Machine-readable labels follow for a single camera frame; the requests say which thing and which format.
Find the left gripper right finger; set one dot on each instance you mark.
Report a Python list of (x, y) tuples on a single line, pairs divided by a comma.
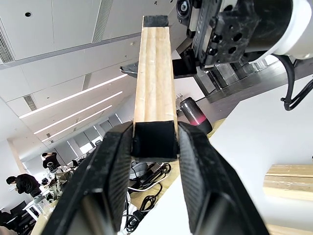
[(210, 186)]

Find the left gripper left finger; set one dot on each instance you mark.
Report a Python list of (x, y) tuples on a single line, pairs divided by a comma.
[(97, 186)]

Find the wooden seat board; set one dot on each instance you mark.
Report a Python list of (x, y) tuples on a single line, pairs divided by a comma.
[(291, 182)]

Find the black headset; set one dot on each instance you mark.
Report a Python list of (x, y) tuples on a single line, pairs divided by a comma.
[(141, 171)]

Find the wooden leg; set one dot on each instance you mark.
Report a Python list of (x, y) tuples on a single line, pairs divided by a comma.
[(154, 73)]

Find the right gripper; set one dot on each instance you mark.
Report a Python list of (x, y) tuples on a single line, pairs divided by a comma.
[(227, 36)]

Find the person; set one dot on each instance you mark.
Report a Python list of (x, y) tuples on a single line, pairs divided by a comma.
[(50, 160), (27, 184)]

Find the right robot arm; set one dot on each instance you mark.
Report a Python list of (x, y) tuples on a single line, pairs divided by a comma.
[(300, 27)]

